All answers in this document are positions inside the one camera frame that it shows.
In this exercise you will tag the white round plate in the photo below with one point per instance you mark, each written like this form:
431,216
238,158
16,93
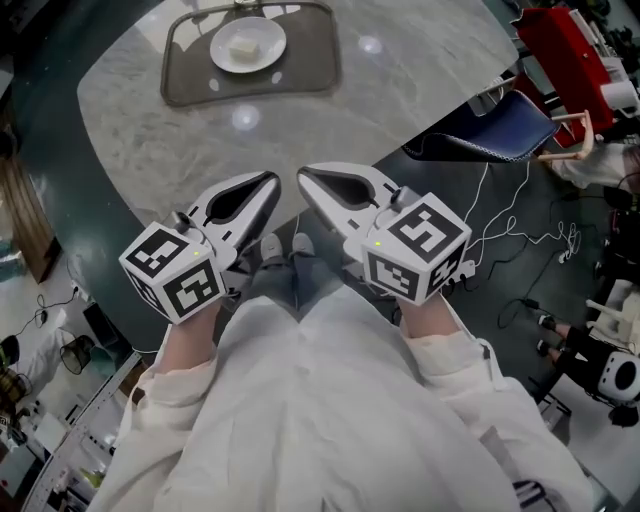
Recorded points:
225,50

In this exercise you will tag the dark blue chair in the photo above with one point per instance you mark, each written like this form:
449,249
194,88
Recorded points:
510,125

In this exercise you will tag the red fabric wooden chair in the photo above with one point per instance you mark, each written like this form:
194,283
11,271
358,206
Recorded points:
565,55

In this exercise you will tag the person's right forearm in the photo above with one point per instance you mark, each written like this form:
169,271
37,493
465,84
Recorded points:
430,320

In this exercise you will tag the white cylinder container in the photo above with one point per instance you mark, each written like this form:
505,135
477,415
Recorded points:
620,95

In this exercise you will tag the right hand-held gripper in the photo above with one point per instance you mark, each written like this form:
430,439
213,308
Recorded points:
425,230

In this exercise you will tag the person's grey trouser legs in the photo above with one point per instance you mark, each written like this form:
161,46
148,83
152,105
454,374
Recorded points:
280,285

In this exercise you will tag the grey marble table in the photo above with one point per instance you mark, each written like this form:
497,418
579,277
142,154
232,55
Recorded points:
150,150

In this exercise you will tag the teal dustpan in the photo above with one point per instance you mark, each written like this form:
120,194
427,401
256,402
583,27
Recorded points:
107,355

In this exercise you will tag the pale food block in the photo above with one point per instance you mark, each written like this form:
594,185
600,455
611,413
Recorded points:
243,49

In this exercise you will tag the person's white shirt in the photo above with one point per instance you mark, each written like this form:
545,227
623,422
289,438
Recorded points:
310,400

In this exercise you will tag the person's left forearm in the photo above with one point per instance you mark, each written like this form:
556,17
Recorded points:
190,345

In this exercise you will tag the white power strip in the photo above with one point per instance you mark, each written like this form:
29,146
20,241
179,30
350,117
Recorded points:
469,270

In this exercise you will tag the grey transparent tray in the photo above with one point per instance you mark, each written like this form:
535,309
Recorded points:
310,65

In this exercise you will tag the perforated metal rail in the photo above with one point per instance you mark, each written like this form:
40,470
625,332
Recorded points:
85,425

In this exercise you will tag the brown wooden slat panel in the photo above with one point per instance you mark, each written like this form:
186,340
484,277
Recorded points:
30,225

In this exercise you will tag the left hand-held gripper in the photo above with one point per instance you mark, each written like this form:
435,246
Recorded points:
190,295

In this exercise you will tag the person's grey right shoe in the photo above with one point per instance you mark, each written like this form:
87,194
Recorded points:
302,245

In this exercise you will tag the black flat panel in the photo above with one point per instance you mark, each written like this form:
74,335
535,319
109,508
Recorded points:
100,325

